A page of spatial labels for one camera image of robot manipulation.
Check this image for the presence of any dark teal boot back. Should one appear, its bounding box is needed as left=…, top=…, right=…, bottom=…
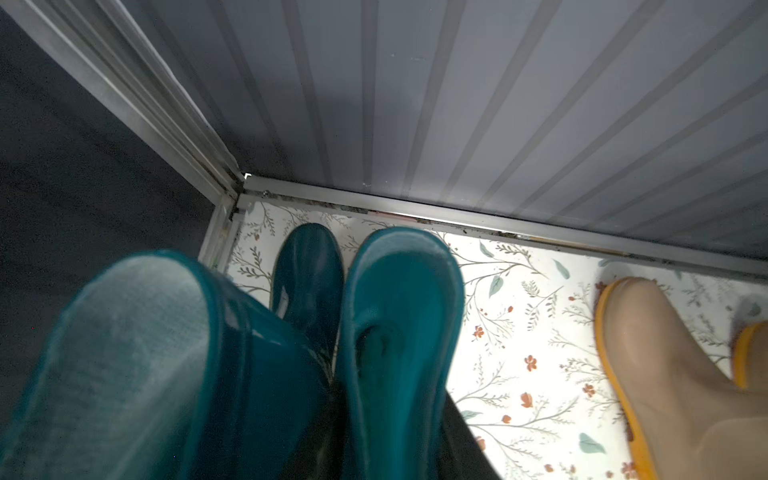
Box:
left=1, top=251, right=328, bottom=479
left=268, top=222, right=467, bottom=480

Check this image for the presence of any beige boot back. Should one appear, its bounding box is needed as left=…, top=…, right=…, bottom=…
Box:
left=731, top=321, right=767, bottom=391
left=595, top=277, right=767, bottom=479

